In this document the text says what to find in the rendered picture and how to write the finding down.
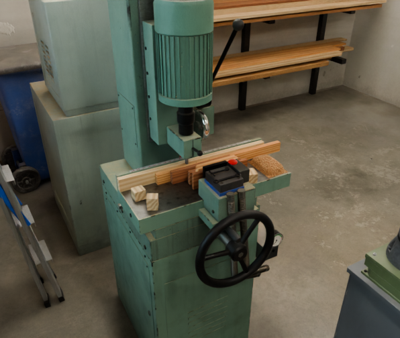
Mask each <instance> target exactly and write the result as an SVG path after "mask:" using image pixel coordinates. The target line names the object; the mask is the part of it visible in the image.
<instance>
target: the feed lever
mask: <svg viewBox="0 0 400 338"><path fill-rule="evenodd" d="M232 27H233V29H234V30H233V32H232V34H231V36H230V38H229V40H228V42H227V44H226V46H225V48H224V50H223V53H222V55H221V57H220V59H219V61H218V63H217V66H216V67H215V70H214V71H213V81H214V79H215V77H216V75H217V73H218V71H219V68H220V66H221V64H222V62H223V60H224V58H225V57H226V54H227V53H228V50H229V49H230V46H231V44H232V42H233V40H234V38H235V36H236V34H237V32H238V31H240V30H242V29H243V27H244V22H243V21H242V20H241V19H235V20H234V21H233V24H232ZM210 105H211V101H210V102H208V103H207V104H204V105H201V106H197V107H196V108H198V109H200V108H204V107H209V106H210Z"/></svg>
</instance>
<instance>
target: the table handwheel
mask: <svg viewBox="0 0 400 338"><path fill-rule="evenodd" d="M245 219H254V221H253V223H252V224H251V226H250V227H249V229H248V230H247V232H245V234H244V235H243V237H242V238H241V241H240V242H239V243H235V242H234V241H233V240H232V239H231V238H230V236H229V235H228V233H227V232H226V228H228V227H229V226H230V225H233V224H234V223H237V222H238V221H242V220H245ZM259 222H262V223H263V224H264V226H265V229H266V240H265V243H264V246H263V248H262V250H261V252H260V253H259V255H258V257H257V258H256V259H255V260H254V261H253V262H252V263H251V264H250V265H249V266H248V267H247V266H246V264H245V262H244V258H245V257H246V255H247V253H248V248H247V247H246V246H245V245H244V244H245V242H246V241H247V239H248V238H249V236H250V234H251V233H252V232H253V230H254V229H255V228H256V226H257V225H258V224H259ZM274 236H275V231H274V225H273V223H272V221H271V219H270V218H269V217H268V215H266V214H265V213H263V212H261V211H257V210H244V211H238V212H236V213H233V214H231V215H229V216H227V217H226V218H224V219H222V220H221V221H220V222H219V223H217V224H216V225H215V226H214V227H213V228H212V229H211V230H210V231H209V232H208V233H207V235H206V236H205V237H204V238H203V241H202V242H201V244H200V246H199V248H198V250H197V254H196V258H195V270H196V273H197V275H198V277H199V279H200V280H201V281H202V282H203V283H204V284H206V285H208V286H210V287H213V288H227V287H230V286H233V285H236V284H238V283H240V282H242V281H244V280H245V279H247V278H248V277H250V276H251V275H253V273H255V271H257V269H259V267H261V265H262V264H263V263H264V262H265V260H266V259H267V257H268V255H269V253H270V251H271V249H272V247H273V243H274ZM216 237H218V238H219V240H220V241H221V242H222V243H223V244H224V245H225V247H226V249H225V250H223V251H219V252H216V253H211V254H207V251H208V249H209V247H210V245H211V244H212V243H213V241H214V240H215V238H216ZM206 254H207V255H206ZM222 256H230V257H231V259H232V260H233V261H235V262H239V263H240V265H241V267H242V269H243V271H242V272H240V273H239V274H236V275H235V276H232V277H229V278H224V279H215V278H212V277H210V276H209V275H208V274H207V273H206V271H205V266H204V263H205V261H207V260H211V259H213V258H218V257H222Z"/></svg>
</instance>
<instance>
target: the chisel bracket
mask: <svg viewBox="0 0 400 338"><path fill-rule="evenodd" d="M166 130H167V143H168V145H169V146H170V147H171V148H173V149H174V150H175V151H176V152H177V153H178V154H179V155H180V156H181V157H182V158H183V159H187V158H192V157H195V156H198V155H197V152H195V151H193V150H192V147H194V148H196V149H197V150H201V136H200V135H198V134H197V133H196V132H194V131H193V134H191V135H181V134H180V133H179V125H178V124H176V125H170V126H167V128H166Z"/></svg>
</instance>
